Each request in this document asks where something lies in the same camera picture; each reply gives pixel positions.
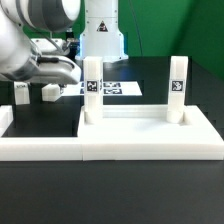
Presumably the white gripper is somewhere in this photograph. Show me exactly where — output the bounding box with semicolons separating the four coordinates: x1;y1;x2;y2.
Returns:
0;37;83;86

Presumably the white desk top tray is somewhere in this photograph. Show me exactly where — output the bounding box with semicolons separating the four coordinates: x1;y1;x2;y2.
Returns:
77;105;224;147

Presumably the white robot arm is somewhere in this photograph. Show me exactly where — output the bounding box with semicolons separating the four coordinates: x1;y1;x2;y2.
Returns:
0;0;127;84

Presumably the marker tag sheet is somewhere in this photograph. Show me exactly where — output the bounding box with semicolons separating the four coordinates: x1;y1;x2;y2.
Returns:
61;81;144;98

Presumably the white U-shaped fence frame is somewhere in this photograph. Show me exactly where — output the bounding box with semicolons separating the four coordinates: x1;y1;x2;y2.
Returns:
0;106;224;161

